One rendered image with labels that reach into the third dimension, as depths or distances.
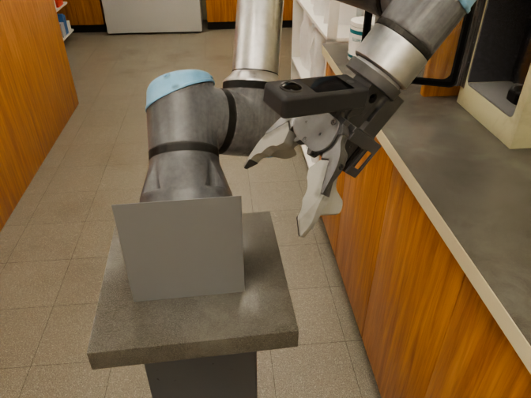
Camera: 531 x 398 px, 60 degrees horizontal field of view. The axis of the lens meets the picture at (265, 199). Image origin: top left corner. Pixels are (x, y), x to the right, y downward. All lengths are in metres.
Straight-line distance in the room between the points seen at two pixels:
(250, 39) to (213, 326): 0.49
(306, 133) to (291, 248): 1.79
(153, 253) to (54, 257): 1.79
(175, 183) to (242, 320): 0.24
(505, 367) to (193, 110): 0.70
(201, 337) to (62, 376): 1.28
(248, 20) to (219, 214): 0.36
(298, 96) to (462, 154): 0.85
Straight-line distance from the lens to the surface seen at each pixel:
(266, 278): 0.82
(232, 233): 0.71
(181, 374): 0.90
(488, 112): 1.45
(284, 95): 0.48
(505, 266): 0.95
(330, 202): 0.55
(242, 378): 0.93
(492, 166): 1.26
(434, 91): 1.63
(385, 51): 0.54
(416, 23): 0.55
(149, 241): 0.72
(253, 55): 0.84
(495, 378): 1.00
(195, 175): 0.71
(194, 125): 0.74
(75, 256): 2.46
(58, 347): 2.08
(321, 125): 0.55
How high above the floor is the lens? 1.51
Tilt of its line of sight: 34 degrees down
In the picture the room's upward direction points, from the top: straight up
